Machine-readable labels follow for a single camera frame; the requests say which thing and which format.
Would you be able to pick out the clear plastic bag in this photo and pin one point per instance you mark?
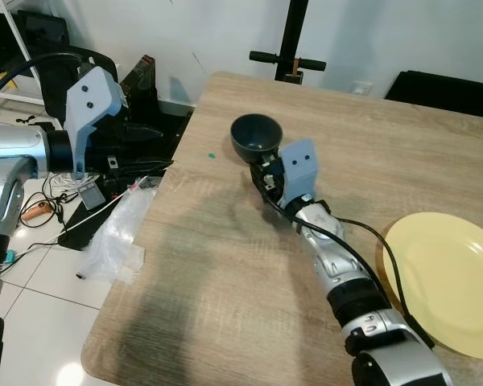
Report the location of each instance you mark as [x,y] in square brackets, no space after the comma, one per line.
[117,233]

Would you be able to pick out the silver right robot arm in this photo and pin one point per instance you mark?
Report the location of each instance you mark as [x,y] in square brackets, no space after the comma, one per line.
[346,281]

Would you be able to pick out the light grey left wrist camera mount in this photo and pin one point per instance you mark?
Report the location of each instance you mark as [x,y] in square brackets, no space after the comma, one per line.
[92,104]

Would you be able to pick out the yellow plate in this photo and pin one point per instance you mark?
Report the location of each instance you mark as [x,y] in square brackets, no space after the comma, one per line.
[451,281]

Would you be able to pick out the white shelf frame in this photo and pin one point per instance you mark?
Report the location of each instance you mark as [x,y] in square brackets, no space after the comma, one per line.
[20,40]

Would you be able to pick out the orange floor object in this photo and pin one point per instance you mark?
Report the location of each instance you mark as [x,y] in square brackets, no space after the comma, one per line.
[36,211]

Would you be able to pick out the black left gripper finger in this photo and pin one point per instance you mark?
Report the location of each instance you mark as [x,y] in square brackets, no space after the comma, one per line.
[145,166]

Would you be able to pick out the grey power adapter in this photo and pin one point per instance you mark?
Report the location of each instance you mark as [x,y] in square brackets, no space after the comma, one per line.
[91,197]

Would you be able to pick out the black red case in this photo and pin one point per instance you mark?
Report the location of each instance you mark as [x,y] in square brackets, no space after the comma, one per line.
[141,76]

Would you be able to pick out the white wall socket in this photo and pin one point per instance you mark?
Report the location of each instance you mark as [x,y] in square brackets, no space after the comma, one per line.
[362,88]

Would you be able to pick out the dark grey bowl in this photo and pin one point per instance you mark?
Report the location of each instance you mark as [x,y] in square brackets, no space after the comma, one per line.
[253,137]

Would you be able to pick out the light grey right wrist camera mount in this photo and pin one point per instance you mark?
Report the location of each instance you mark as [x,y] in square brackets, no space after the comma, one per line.
[299,165]

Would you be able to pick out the black bag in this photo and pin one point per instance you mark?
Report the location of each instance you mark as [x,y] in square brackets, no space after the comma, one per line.
[40,32]

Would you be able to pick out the light wooden table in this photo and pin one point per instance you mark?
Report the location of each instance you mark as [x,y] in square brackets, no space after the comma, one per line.
[225,281]

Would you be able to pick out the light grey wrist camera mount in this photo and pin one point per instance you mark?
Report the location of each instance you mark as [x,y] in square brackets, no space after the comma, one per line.
[299,165]
[92,104]

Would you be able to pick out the black flat panel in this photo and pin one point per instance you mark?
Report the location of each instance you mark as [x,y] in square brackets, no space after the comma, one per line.
[443,92]

